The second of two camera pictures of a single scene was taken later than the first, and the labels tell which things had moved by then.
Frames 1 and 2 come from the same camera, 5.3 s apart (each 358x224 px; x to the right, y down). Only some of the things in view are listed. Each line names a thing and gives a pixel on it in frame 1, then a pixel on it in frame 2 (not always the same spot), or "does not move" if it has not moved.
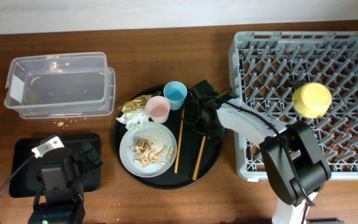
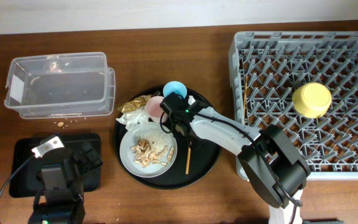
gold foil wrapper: [135, 103] does not move
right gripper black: [219, 131] to [178, 134]
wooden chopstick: [180, 134] to [188, 160]
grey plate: [147, 149] does not move
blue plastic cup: [175, 92] does not move
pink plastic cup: [158, 109] does not move
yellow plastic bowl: [312, 99] does not move
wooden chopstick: [198, 158] to [245, 96]
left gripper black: [83, 161] does not move
